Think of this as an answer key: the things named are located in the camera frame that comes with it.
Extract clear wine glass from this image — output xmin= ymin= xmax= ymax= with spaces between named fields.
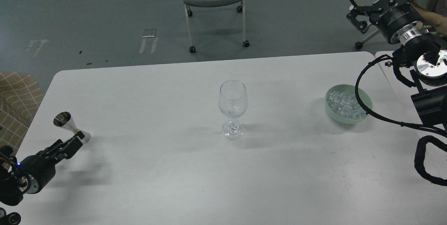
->
xmin=218 ymin=80 xmax=248 ymax=140

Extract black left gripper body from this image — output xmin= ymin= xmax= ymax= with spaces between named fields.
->
xmin=19 ymin=155 xmax=56 ymax=194

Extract pile of clear ice cubes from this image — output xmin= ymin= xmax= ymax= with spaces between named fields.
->
xmin=326 ymin=90 xmax=367 ymax=121

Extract beige checkered sofa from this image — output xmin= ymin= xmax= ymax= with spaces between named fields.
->
xmin=0 ymin=72 xmax=44 ymax=155

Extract silver metal jigger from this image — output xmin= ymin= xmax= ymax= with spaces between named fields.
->
xmin=53 ymin=111 xmax=91 ymax=144

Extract white rolling chair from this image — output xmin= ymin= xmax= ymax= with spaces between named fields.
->
xmin=354 ymin=29 xmax=380 ymax=50

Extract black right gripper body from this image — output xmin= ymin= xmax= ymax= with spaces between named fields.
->
xmin=371 ymin=0 xmax=424 ymax=44

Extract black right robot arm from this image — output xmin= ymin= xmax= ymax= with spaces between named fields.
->
xmin=346 ymin=0 xmax=447 ymax=137

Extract silver floor plate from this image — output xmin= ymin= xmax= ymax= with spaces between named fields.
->
xmin=142 ymin=29 xmax=157 ymax=38

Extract seated person in white shirt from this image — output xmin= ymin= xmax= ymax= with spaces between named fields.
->
xmin=411 ymin=0 xmax=447 ymax=37

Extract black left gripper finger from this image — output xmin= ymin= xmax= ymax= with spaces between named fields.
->
xmin=35 ymin=140 xmax=70 ymax=159
xmin=53 ymin=131 xmax=85 ymax=161

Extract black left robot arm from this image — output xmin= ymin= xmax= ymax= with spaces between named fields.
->
xmin=0 ymin=131 xmax=88 ymax=206

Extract green bowl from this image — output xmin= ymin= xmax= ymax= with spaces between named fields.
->
xmin=325 ymin=84 xmax=369 ymax=124

